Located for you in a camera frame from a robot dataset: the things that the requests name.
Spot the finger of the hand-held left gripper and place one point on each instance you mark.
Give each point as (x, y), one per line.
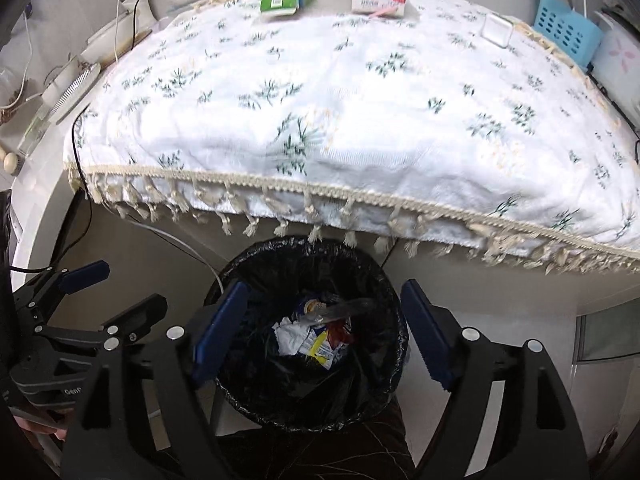
(135, 315)
(85, 275)

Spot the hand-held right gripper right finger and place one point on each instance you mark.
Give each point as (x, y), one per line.
(430, 335)

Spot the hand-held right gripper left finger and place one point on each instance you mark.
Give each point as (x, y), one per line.
(220, 330)

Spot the bin with black bag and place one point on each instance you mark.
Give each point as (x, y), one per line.
(250, 395)

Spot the yellow white snack packet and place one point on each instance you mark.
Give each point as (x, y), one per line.
(320, 350)

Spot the person's left hand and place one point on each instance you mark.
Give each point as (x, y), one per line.
(45, 425)

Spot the crumpled white tissue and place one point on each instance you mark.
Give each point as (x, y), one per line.
(292, 337)

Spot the red wrapper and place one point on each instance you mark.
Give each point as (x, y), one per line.
(342, 334)

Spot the clear plastic wrapper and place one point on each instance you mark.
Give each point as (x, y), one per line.
(345, 308)

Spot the beige round object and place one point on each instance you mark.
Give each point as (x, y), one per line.
(10, 161)

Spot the clear glass dish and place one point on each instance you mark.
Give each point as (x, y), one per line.
(37, 130)

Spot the grey glass door panel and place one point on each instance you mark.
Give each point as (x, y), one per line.
(607, 332)

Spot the blue striped plate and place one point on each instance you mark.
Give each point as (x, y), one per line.
(75, 92)

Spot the white floral fringed tablecloth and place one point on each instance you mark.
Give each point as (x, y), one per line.
(350, 110)

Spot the white utensil cup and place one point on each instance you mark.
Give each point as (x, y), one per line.
(132, 5)

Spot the clear plastic piece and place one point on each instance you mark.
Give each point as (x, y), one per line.
(497, 30)

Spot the blue plastic utensil basket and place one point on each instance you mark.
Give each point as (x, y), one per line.
(565, 30)

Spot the white rice cooker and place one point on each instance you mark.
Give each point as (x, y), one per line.
(617, 55)

